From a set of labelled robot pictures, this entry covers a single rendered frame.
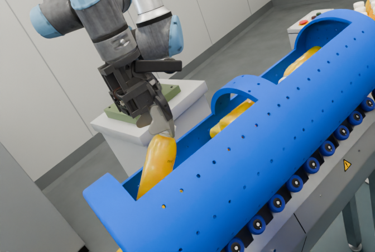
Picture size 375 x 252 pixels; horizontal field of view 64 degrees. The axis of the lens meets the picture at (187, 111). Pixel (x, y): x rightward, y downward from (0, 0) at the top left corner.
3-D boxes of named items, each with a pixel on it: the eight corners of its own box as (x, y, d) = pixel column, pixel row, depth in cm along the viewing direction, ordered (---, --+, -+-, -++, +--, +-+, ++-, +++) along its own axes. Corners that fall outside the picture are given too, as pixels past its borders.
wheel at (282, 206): (261, 202, 73) (265, 201, 71) (273, 190, 75) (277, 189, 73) (274, 217, 73) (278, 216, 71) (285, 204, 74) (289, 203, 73)
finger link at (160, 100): (160, 120, 66) (140, 87, 64) (166, 116, 67) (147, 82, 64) (169, 122, 62) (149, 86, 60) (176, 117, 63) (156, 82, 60)
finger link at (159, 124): (157, 149, 66) (135, 114, 63) (177, 134, 68) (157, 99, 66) (162, 151, 63) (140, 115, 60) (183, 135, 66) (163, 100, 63)
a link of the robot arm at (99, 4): (107, -35, 55) (92, -31, 48) (134, 21, 60) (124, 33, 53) (72, -19, 57) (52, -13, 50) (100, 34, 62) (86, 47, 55)
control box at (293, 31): (291, 50, 134) (286, 28, 130) (316, 30, 142) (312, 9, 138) (311, 50, 126) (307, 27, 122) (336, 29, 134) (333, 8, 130)
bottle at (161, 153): (129, 200, 70) (146, 124, 69) (152, 198, 75) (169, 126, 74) (146, 214, 65) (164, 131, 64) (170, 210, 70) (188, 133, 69)
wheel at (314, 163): (298, 164, 79) (302, 162, 77) (307, 153, 81) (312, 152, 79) (309, 177, 79) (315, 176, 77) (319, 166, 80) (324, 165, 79)
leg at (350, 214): (346, 247, 153) (329, 155, 124) (352, 239, 155) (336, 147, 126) (358, 253, 148) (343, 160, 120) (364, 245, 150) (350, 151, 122)
